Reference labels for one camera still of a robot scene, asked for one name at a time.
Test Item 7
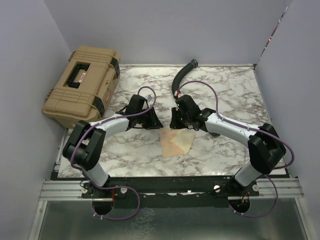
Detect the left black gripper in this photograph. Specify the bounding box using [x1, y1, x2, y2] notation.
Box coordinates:
[136, 106, 163, 130]

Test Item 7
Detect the tan paper envelope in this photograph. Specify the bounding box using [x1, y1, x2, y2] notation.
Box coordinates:
[159, 128, 195, 158]

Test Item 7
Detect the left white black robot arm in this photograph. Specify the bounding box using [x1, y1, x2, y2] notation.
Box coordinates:
[62, 94, 163, 198]

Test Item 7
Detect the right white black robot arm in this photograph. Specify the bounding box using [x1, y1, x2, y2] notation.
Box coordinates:
[170, 94, 286, 196]

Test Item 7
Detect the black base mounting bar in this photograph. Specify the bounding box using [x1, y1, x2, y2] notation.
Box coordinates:
[49, 169, 291, 209]

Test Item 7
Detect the tan plastic tool case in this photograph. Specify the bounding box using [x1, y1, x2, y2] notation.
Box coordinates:
[42, 45, 121, 129]

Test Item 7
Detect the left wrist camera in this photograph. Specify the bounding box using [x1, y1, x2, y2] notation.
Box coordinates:
[146, 94, 154, 102]

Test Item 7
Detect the black corrugated hose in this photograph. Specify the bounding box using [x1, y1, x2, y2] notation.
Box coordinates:
[171, 58, 199, 100]

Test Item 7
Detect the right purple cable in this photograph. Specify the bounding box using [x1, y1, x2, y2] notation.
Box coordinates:
[174, 80, 296, 219]

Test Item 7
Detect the aluminium frame rail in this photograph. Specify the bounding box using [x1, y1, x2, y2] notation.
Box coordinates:
[39, 180, 82, 201]

